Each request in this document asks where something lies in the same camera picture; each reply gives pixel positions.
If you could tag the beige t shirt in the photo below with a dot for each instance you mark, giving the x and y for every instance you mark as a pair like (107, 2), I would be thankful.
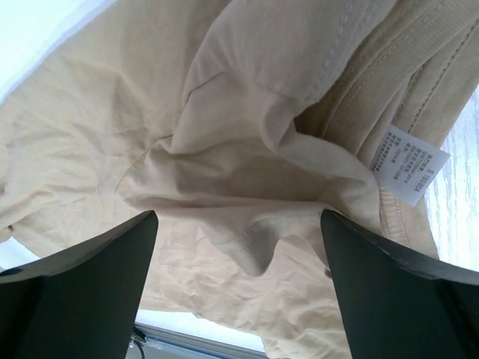
(238, 123)

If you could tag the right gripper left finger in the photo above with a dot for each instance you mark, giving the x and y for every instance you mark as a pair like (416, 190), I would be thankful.
(80, 302)

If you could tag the aluminium mounting rail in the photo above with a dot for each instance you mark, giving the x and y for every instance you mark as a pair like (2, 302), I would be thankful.
(150, 342)

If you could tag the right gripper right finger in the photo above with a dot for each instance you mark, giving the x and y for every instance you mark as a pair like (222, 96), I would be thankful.
(396, 302)

